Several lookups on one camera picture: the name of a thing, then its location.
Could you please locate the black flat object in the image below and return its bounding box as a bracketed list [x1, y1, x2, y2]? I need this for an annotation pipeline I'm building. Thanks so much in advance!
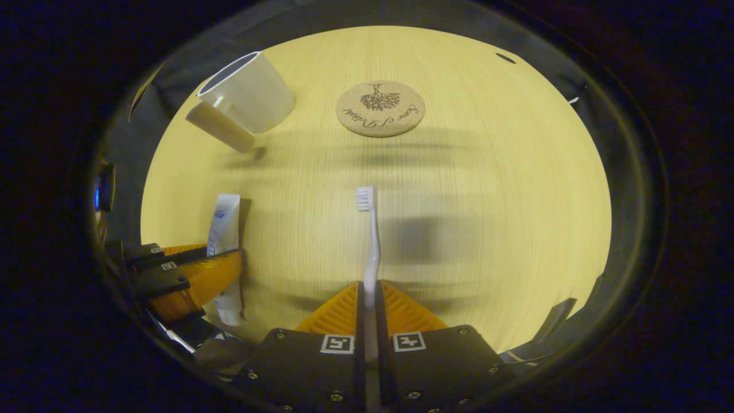
[535, 297, 577, 345]

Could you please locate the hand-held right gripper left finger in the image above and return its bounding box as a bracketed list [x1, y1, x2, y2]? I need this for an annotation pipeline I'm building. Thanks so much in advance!
[232, 280, 368, 413]

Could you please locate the round cork coaster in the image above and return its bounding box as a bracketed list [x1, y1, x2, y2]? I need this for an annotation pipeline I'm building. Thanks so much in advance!
[335, 80, 426, 138]

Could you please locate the white cup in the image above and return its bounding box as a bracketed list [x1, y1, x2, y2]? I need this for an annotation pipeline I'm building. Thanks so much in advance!
[185, 50, 296, 154]

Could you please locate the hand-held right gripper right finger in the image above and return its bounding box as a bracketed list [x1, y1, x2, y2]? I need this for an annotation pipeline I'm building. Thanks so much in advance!
[376, 280, 517, 413]

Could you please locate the white toothbrush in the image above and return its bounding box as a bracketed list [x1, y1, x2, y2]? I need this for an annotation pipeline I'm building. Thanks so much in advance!
[356, 185, 381, 362]

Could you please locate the white toothpaste tube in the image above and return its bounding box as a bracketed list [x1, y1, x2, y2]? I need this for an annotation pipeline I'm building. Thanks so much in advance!
[206, 193, 244, 328]

